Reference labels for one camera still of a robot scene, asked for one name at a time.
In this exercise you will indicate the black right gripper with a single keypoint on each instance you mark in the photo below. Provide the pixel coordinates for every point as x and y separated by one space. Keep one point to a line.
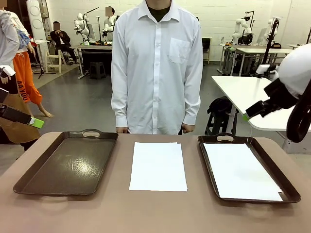
279 94

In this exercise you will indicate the white A4 paper stack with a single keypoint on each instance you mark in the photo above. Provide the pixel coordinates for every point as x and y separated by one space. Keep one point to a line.
158 167

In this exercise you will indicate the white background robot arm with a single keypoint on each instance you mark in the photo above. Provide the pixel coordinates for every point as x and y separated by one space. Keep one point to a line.
109 25
240 26
271 26
81 25

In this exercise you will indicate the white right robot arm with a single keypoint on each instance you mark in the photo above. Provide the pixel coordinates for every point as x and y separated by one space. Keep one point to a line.
296 68

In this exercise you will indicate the person's left forearm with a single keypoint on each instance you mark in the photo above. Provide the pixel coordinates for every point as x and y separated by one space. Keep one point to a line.
193 104

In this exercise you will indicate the person's right forearm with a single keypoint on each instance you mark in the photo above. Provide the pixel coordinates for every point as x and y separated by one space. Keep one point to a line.
120 104

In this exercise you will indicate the person's left hand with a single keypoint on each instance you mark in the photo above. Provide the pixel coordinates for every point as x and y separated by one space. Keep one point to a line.
188 128

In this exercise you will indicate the person's right hand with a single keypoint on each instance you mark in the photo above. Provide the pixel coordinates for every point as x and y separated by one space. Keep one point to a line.
122 129

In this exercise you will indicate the white desk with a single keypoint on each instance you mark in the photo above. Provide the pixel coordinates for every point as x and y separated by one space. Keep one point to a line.
238 92

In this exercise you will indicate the mannequin with orange pants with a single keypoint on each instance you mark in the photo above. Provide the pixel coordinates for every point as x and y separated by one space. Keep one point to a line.
23 70

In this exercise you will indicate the black backpack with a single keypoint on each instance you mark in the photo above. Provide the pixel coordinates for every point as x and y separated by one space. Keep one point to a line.
219 104

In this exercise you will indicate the black floor stand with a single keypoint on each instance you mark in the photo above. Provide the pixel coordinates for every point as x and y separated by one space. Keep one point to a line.
41 65

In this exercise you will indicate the white background table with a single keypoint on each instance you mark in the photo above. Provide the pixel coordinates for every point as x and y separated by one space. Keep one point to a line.
226 46
262 51

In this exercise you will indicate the white folding chair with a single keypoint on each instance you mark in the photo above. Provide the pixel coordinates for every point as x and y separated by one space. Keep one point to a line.
54 60

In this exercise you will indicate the black tripod pole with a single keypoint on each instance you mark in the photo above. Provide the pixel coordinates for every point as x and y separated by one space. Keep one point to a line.
269 43

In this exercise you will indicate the brown plastic tray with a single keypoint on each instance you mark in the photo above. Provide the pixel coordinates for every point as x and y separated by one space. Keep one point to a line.
206 160
73 167

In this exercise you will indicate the white tower air conditioner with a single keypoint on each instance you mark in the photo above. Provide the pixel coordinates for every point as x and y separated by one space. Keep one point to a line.
36 21

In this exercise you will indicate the seated man in black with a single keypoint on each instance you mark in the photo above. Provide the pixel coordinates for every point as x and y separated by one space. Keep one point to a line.
60 36

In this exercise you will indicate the black office chair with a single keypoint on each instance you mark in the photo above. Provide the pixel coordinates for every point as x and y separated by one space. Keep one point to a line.
206 46

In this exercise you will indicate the black plastic stool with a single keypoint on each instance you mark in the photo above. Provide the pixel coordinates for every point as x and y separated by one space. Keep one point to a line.
97 70

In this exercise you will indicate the grey background robot table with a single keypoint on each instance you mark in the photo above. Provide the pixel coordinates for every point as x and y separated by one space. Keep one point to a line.
94 47

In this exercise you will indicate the person in white shirt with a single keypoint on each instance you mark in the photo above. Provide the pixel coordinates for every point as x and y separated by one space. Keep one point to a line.
158 72

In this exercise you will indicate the standing background person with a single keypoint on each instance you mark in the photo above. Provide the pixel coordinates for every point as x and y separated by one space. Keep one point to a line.
109 11

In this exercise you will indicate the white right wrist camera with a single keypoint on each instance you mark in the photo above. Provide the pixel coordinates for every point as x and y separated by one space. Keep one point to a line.
263 68

